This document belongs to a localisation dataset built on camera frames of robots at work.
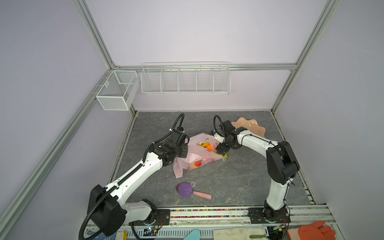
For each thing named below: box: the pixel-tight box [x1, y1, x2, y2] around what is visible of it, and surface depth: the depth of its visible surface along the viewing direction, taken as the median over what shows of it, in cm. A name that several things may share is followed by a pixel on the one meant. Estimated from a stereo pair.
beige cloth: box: [213, 227, 269, 240], surface depth 71 cm
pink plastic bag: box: [173, 132, 226, 179], surface depth 88 cm
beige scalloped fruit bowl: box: [231, 117, 266, 138], surface depth 111 cm
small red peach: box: [194, 160, 202, 167], surface depth 89 cm
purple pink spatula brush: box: [176, 182, 212, 200], surface depth 82 cm
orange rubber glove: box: [298, 221, 337, 240], surface depth 70 cm
